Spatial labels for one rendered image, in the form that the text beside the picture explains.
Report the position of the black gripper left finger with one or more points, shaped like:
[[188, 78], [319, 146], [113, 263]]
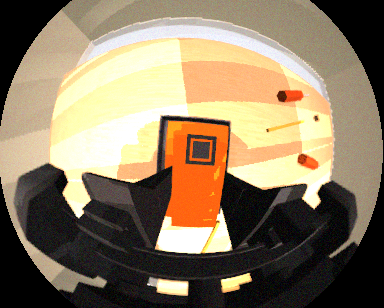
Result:
[[146, 200]]

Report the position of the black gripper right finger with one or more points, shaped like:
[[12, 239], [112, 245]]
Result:
[[245, 206]]

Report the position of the tan wooden panel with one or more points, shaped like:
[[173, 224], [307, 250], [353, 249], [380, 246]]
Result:
[[231, 284]]

